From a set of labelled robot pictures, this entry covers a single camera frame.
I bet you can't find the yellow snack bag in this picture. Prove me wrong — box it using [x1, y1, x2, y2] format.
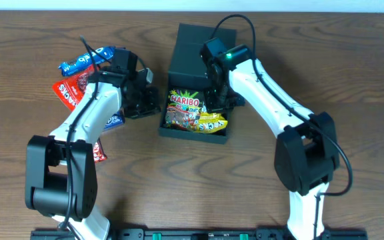
[194, 113, 228, 134]

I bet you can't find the Haribo gummy bag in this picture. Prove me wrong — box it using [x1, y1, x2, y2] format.
[163, 88, 205, 131]

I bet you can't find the blue Oreo cookie pack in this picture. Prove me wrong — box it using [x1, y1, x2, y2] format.
[58, 46, 115, 77]

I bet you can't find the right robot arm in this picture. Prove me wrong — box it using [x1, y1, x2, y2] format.
[200, 38, 339, 239]

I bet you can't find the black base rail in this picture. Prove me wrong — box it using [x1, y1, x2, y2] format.
[30, 227, 368, 240]

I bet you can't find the red KitKat bar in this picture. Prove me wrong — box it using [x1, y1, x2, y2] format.
[93, 139, 107, 163]

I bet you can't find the black box with lid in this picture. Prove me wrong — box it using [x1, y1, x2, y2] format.
[159, 23, 228, 144]

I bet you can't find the red snack bag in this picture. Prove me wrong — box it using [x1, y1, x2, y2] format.
[52, 66, 94, 111]

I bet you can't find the blue Eclipse mint box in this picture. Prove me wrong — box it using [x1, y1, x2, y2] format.
[103, 110, 125, 131]

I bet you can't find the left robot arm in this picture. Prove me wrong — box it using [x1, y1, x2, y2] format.
[25, 48, 161, 239]

